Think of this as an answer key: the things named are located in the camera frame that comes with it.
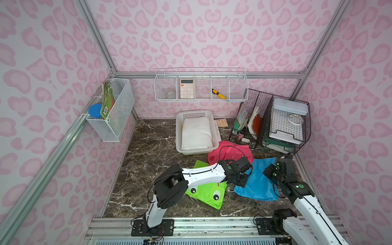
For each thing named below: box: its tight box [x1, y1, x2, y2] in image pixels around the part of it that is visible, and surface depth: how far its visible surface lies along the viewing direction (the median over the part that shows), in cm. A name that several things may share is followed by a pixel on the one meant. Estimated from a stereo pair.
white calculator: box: [180, 78, 195, 100], surface depth 95 cm
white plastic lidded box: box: [268, 98, 309, 145], surface depth 93 cm
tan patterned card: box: [216, 118, 229, 128], surface depth 119 cm
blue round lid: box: [88, 103, 103, 119], surface depth 67 cm
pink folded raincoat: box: [207, 140, 254, 166], surface depth 99 cm
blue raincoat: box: [234, 157, 280, 201], surface depth 79 cm
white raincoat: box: [181, 117, 214, 151], surface depth 103 cm
